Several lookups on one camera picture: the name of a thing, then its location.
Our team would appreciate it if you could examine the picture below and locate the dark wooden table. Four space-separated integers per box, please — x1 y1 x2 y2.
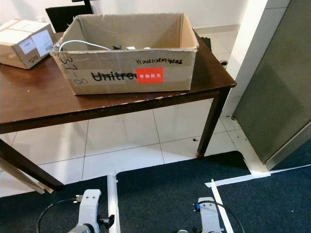
0 32 237 191

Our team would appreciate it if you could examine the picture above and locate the small taped cardboard box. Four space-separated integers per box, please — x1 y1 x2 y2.
0 18 55 69

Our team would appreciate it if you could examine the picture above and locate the black board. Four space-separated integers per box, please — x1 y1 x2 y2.
45 4 94 33

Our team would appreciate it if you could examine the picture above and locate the large open cardboard box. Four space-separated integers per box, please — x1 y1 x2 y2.
51 13 199 95

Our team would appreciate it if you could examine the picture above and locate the angled white floor tape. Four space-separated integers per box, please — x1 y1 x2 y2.
205 164 311 233

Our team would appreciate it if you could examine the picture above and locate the grey partition panel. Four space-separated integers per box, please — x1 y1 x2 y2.
232 0 311 170

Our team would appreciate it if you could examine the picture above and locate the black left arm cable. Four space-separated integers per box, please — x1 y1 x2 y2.
37 197 81 233

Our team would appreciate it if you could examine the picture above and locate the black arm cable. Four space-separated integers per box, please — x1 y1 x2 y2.
211 200 246 233
37 197 81 233

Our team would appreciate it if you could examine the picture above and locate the white cable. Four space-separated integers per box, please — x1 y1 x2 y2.
58 40 111 52

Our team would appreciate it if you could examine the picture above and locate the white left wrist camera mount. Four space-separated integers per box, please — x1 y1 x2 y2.
78 189 103 230

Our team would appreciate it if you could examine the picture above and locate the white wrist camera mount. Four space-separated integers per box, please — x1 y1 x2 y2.
78 189 103 230
197 197 225 233

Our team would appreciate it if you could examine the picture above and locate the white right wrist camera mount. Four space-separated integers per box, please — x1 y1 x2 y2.
197 197 225 233

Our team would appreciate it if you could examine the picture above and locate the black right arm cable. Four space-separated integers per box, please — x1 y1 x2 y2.
211 200 246 233

